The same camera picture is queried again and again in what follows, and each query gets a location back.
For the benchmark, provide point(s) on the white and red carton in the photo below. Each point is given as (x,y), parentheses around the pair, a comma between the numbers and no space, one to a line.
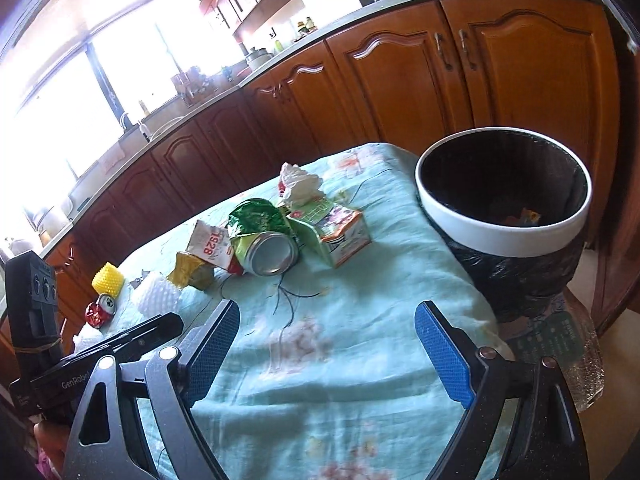
(212,245)

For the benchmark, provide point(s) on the green printed carton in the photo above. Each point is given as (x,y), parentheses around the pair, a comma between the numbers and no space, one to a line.
(340,237)

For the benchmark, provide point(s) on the white tissue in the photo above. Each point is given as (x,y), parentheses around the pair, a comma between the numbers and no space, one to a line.
(300,182)

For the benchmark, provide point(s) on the wooden lower kitchen cabinet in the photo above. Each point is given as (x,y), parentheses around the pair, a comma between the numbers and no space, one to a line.
(400,90)

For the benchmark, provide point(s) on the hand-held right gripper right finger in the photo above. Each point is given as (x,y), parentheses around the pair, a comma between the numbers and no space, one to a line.
(445,355)

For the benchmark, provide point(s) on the yellow foam fruit net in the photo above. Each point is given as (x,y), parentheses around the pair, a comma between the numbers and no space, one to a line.
(107,280)

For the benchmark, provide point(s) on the white-rimmed bin with black bag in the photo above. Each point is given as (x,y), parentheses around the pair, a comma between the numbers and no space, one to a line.
(500,237)

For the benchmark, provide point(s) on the crushed green drink can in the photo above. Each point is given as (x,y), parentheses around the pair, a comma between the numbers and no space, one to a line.
(270,257)

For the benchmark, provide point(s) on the small white crumpled paper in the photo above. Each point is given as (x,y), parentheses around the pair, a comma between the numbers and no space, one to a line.
(85,342)

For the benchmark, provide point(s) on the kitchen window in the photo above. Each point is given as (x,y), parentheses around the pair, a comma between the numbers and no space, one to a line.
(135,70)

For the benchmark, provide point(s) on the sink faucet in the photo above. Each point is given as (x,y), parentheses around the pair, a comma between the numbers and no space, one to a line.
(125,122)

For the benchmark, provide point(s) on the orange snack wrapper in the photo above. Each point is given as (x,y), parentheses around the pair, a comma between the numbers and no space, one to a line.
(525,217)

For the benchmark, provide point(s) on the person's left hand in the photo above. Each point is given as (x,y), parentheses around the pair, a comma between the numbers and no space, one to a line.
(50,437)

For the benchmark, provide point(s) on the white foam fruit net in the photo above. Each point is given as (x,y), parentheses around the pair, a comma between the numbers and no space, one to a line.
(155,295)

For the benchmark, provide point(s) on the silver foil mat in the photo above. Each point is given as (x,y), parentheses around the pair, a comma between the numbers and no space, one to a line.
(575,340)

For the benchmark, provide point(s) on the white pot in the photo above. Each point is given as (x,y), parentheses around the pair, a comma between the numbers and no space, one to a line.
(257,59)

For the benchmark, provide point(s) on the crushed red drink can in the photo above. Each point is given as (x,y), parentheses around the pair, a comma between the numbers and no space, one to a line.
(100,312)

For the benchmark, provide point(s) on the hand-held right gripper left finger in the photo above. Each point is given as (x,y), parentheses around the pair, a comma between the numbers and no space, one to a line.
(215,350)

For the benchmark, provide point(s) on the light blue floral tablecloth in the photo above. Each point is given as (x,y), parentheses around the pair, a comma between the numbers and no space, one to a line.
(340,335)

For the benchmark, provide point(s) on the green snack bag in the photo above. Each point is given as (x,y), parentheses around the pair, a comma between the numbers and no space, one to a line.
(257,217)

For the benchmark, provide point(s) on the yellow snack packet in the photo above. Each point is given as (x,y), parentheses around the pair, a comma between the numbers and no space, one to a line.
(190,272)

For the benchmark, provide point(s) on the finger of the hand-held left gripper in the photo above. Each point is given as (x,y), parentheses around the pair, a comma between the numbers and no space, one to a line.
(145,330)

